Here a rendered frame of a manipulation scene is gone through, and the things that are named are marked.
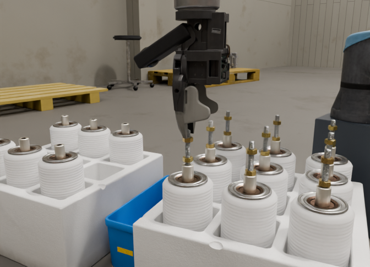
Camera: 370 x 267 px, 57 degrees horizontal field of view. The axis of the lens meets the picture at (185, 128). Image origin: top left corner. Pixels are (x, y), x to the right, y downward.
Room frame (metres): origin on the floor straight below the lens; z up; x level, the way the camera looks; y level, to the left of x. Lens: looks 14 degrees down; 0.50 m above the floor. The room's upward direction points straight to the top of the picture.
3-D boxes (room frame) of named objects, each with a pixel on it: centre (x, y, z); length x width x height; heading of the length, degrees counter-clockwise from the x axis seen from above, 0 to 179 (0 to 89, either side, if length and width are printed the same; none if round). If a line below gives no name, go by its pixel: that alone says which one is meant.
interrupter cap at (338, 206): (0.50, -0.22, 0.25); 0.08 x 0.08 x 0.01
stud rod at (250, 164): (0.55, -0.11, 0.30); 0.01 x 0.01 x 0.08
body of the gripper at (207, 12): (0.59, -0.03, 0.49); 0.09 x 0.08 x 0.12; 71
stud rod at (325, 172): (0.50, -0.22, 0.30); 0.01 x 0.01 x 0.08
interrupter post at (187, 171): (0.59, -0.01, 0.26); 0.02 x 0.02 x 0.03
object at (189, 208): (0.59, -0.01, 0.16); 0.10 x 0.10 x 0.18
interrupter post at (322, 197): (0.50, -0.22, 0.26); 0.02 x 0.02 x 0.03
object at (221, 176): (0.70, -0.05, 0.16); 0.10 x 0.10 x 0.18
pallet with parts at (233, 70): (4.63, -0.28, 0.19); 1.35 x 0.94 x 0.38; 139
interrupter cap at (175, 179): (0.59, -0.01, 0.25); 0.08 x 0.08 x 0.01
